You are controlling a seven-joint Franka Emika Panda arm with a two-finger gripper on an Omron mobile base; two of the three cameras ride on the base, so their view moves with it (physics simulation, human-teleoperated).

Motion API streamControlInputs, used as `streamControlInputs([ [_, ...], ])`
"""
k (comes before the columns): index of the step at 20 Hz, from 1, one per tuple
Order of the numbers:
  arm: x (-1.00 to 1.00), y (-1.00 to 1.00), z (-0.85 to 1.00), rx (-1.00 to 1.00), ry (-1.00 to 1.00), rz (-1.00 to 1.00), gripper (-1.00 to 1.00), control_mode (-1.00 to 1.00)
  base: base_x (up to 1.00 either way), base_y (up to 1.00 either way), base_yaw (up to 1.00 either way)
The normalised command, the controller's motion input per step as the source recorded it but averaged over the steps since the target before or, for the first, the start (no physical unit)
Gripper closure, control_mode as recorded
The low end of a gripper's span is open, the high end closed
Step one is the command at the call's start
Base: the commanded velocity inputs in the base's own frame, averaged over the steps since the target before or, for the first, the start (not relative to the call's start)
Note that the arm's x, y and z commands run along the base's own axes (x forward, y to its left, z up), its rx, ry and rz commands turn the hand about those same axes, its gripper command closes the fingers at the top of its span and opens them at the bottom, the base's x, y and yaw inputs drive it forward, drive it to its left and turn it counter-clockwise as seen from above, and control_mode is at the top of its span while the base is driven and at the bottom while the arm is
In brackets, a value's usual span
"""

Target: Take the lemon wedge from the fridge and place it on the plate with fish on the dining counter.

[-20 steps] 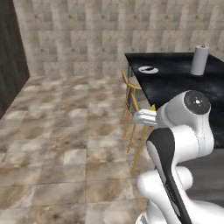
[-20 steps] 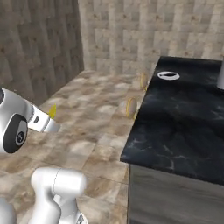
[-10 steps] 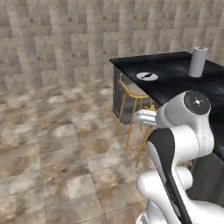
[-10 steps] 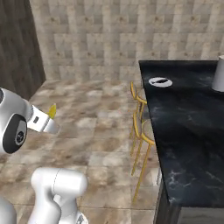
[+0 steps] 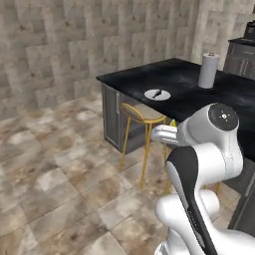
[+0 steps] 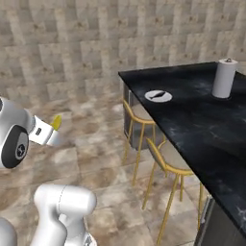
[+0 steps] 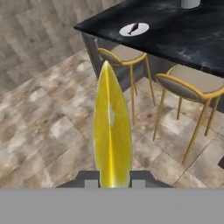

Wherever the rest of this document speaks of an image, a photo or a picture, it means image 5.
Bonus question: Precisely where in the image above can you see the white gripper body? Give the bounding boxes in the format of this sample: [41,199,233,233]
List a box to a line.
[150,124,180,146]

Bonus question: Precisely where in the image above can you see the white round plate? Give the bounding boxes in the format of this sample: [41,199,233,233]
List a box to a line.
[143,88,172,102]

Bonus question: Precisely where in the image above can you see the dark fish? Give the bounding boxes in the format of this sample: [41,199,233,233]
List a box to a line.
[151,89,163,100]

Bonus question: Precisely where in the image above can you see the dark grey island cabinet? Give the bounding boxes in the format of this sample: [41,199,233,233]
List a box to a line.
[101,82,255,239]

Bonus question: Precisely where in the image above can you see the white paper towel roll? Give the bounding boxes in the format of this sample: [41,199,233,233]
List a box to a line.
[197,52,220,90]

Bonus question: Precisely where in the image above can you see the black coffee machine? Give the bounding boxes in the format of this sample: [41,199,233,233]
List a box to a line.
[243,21,255,41]

